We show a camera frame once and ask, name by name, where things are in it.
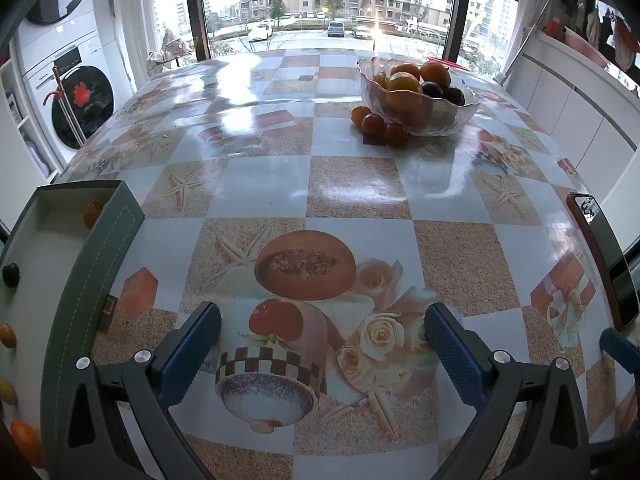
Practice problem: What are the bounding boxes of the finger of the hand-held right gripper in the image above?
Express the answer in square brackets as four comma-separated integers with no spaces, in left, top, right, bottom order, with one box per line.
[599,328,640,376]

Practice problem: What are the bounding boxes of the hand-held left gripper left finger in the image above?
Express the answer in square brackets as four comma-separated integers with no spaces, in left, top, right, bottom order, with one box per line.
[42,301,222,480]

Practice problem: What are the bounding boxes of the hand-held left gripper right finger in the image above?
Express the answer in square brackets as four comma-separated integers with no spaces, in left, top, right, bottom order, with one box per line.
[424,302,601,480]

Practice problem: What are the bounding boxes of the green cardboard box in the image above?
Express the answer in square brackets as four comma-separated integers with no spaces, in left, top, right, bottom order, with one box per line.
[0,180,146,480]

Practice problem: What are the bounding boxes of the black smartphone red case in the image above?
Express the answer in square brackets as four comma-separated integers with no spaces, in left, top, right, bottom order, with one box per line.
[568,192,640,331]

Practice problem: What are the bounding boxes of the printed checkered tablecloth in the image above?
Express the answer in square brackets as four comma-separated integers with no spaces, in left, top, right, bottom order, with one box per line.
[52,49,640,480]

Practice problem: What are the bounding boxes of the glass fruit bowl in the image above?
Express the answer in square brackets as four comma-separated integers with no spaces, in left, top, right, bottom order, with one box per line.
[357,56,481,137]

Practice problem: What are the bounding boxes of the white cabinet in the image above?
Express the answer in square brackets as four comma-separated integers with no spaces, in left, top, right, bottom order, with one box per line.
[505,30,640,201]

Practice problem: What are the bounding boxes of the white washing machine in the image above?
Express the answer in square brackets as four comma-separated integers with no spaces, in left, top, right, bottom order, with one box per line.
[22,25,133,156]

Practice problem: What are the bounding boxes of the red plastic tray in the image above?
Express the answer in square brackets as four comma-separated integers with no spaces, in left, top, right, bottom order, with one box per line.
[427,57,471,71]

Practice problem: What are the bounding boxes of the white storage shelf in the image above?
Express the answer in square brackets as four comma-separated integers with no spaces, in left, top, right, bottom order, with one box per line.
[0,55,61,186]

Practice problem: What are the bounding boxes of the clear plastic bag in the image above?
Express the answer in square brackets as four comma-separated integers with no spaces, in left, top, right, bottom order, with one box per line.
[147,27,193,73]

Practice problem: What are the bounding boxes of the pink plastic basin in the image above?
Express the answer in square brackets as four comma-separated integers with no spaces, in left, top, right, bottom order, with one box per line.
[564,27,608,66]

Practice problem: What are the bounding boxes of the hanging dark clothes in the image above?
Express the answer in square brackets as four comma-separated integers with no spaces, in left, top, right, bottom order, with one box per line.
[560,0,640,71]

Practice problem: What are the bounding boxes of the red mop handle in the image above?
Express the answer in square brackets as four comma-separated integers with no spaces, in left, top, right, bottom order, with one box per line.
[50,66,88,143]

